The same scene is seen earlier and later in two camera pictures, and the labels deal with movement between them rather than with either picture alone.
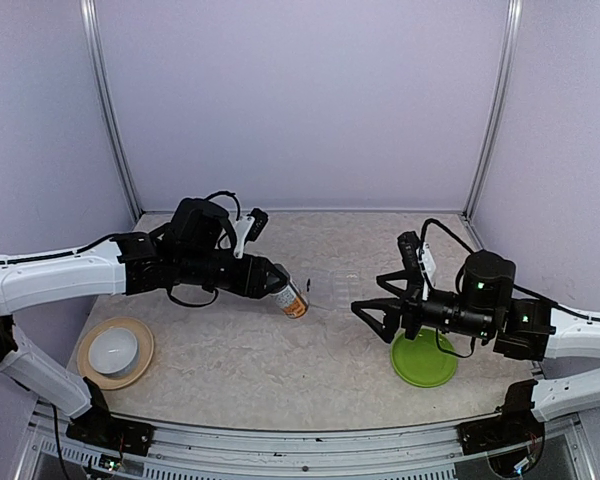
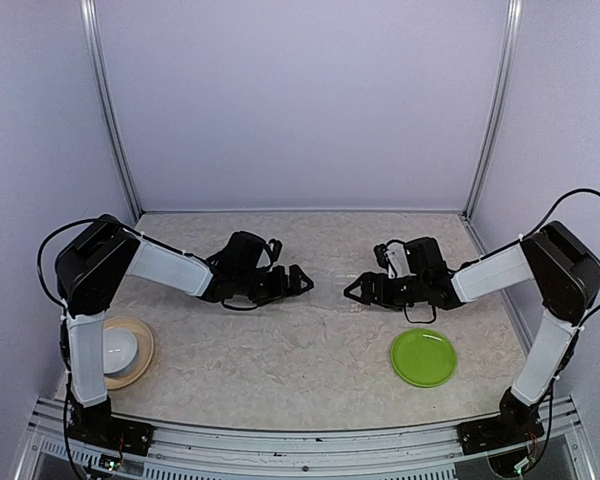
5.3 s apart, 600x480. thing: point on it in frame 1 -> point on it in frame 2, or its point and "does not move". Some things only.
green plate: x=420 y=361 does not move
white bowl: x=114 y=352 does not move
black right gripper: x=394 y=308 -> x=369 y=294
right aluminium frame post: x=504 y=88 does not move
